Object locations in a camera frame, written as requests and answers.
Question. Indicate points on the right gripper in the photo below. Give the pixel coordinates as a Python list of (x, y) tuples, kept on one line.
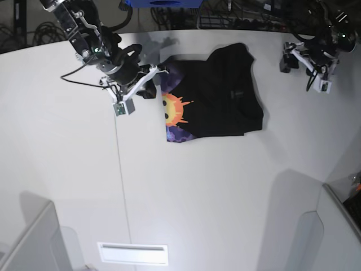
[(127, 75)]

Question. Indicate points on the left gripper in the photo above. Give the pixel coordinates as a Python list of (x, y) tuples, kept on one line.
[(324, 60)]

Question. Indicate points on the black T-shirt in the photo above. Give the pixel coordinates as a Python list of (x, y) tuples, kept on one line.
[(214, 97)]

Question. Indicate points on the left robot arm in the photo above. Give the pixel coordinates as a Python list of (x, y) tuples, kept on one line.
[(322, 35)]

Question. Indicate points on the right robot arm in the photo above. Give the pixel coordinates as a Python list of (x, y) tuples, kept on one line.
[(98, 45)]

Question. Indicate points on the black power strip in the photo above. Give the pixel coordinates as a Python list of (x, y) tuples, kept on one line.
[(231, 23)]

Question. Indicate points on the blue box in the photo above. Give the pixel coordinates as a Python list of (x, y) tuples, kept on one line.
[(165, 3)]

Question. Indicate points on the black keyboard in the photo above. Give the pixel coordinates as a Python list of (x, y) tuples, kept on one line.
[(353, 206)]

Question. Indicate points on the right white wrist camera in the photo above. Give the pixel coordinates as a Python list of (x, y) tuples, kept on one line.
[(124, 107)]

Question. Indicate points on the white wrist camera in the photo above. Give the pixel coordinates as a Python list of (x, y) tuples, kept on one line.
[(324, 86), (124, 107)]

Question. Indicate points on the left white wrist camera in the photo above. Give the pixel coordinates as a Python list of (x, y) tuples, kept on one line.
[(324, 86)]

